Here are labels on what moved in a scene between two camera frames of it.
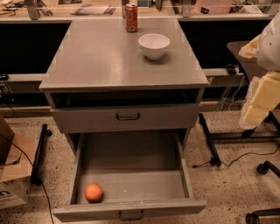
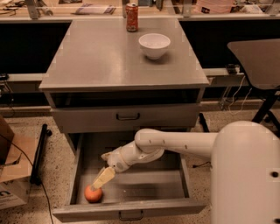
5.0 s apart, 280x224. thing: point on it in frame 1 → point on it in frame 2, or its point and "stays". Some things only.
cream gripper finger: [262, 97] → [106, 177]
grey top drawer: [85, 117] stays
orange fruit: [93, 192] stays
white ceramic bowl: [154, 45] stays
